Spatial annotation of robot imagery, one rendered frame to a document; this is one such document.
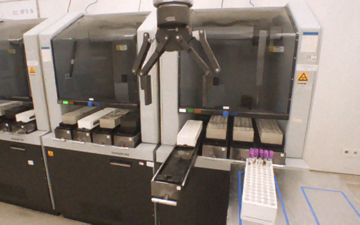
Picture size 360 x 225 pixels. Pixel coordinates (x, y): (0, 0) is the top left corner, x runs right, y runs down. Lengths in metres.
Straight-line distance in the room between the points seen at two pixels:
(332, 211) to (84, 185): 1.45
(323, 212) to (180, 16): 0.74
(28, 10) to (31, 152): 2.04
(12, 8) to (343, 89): 3.92
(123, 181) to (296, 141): 1.08
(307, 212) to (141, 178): 0.96
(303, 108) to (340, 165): 1.59
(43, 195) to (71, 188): 0.31
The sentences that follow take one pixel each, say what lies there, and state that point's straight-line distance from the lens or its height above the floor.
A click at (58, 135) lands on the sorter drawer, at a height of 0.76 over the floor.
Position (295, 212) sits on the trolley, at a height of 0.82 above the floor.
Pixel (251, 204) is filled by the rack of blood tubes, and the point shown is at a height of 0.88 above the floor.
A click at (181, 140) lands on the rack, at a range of 1.21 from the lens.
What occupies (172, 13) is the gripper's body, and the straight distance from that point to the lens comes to 0.48.
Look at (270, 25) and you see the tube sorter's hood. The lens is 1.33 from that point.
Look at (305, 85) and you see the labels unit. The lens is 1.29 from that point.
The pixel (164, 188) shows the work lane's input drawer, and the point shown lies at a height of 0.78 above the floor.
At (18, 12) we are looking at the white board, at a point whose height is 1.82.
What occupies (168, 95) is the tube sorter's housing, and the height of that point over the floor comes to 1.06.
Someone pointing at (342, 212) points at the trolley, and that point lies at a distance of 0.93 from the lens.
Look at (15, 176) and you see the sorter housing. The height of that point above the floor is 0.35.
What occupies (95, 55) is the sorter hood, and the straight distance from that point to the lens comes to 1.47.
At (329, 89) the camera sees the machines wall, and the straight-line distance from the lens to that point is 2.53.
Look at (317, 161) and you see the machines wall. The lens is 2.75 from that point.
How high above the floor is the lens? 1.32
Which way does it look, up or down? 14 degrees down
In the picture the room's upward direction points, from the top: straight up
